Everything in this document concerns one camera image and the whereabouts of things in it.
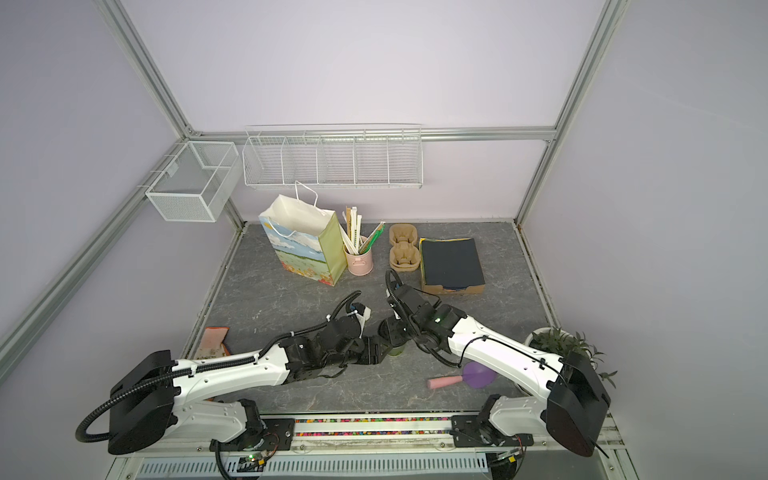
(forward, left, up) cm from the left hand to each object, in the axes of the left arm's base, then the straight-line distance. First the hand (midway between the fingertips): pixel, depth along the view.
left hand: (384, 351), depth 77 cm
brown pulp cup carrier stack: (+37, -8, -6) cm, 38 cm away
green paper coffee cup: (+2, -3, -7) cm, 8 cm away
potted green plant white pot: (-3, -42, +8) cm, 43 cm away
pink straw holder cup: (+34, +7, -7) cm, 35 cm away
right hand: (+6, -2, +2) cm, 6 cm away
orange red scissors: (+9, +52, -10) cm, 54 cm away
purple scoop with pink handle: (-5, -26, -10) cm, 28 cm away
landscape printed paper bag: (+28, +20, +14) cm, 38 cm away
